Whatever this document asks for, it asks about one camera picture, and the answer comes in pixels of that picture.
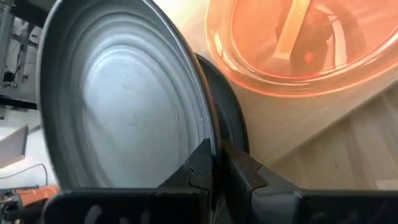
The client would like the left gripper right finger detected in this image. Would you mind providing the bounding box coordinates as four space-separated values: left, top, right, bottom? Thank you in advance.
221 141 301 224

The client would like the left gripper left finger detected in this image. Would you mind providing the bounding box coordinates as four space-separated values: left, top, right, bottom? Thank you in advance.
157 138 218 192

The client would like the black round plate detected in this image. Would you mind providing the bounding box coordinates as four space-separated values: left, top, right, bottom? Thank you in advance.
35 0 222 191
195 52 251 155

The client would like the orange translucent plate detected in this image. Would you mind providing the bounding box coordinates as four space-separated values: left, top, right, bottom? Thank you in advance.
205 0 398 99

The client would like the orange wheeled cart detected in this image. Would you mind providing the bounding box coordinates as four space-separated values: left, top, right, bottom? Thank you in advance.
14 184 60 208

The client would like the thin black floor cable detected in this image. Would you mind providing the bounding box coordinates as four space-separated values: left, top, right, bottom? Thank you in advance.
0 162 49 187

